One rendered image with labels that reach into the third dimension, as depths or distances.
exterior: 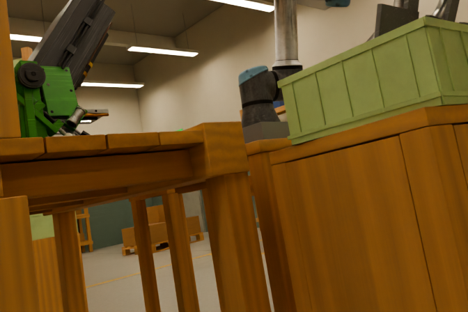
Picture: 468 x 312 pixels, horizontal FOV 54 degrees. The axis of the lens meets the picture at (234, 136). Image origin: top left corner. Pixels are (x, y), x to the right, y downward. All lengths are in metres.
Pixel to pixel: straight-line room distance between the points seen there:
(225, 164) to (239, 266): 0.28
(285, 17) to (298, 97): 0.65
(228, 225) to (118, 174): 0.33
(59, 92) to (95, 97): 10.21
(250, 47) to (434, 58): 8.19
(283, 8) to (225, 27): 7.96
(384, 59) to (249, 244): 0.62
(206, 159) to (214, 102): 8.58
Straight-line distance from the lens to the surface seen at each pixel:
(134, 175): 1.21
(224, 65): 9.60
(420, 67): 0.95
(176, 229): 1.86
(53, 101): 1.76
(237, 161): 1.29
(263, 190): 1.46
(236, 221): 1.27
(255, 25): 9.01
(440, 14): 1.33
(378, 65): 1.00
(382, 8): 1.05
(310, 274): 1.21
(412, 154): 0.92
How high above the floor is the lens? 0.69
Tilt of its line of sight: 7 degrees up
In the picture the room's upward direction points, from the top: 10 degrees counter-clockwise
